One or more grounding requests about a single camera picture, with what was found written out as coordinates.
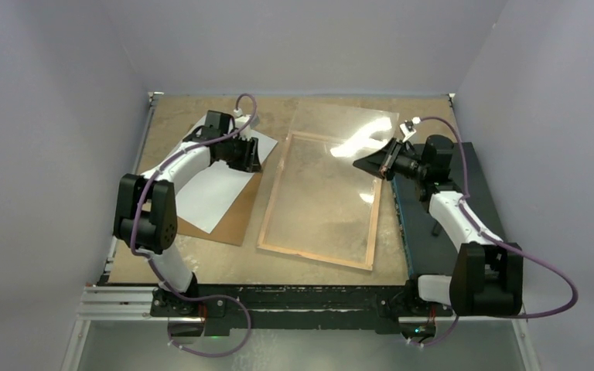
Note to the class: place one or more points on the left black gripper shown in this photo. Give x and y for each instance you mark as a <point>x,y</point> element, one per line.
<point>249,160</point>

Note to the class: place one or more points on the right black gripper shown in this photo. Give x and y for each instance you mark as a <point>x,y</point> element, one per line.
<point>382,163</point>

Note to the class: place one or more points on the printed photo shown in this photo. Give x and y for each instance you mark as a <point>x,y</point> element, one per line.
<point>195,158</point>

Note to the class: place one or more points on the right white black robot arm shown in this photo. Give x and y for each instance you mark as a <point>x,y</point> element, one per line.
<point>487,278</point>

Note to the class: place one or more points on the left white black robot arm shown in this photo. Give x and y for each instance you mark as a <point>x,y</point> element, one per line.
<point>145,214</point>

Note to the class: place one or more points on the brown backing board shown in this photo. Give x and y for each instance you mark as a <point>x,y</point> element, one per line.
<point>235,220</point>

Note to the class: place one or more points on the dark blue book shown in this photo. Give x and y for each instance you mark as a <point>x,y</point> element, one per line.
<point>426,253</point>

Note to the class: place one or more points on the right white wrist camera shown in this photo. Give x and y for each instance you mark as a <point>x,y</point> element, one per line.
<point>409,128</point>

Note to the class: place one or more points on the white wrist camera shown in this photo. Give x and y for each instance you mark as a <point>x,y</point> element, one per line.
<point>409,128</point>
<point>244,123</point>

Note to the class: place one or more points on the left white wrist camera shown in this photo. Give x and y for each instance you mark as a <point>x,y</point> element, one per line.
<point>244,123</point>

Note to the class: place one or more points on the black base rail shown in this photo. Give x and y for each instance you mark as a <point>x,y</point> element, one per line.
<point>385,310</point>

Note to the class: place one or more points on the aluminium frame rails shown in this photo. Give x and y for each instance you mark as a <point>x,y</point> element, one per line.
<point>115,331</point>

